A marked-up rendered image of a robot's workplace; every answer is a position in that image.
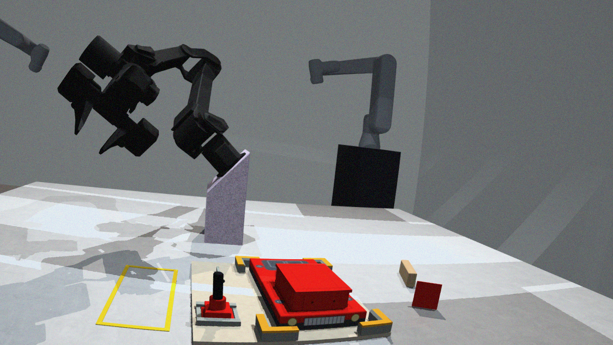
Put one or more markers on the red toy car body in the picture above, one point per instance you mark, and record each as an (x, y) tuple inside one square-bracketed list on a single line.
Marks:
[(264, 274)]

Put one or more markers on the yellow rectangular frame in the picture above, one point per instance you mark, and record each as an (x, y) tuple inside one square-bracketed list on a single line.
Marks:
[(111, 297)]

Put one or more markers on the red block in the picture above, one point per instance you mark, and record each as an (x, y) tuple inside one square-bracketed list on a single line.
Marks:
[(427, 295)]

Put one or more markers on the tan rectangular block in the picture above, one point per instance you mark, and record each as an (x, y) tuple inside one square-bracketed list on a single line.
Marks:
[(408, 273)]

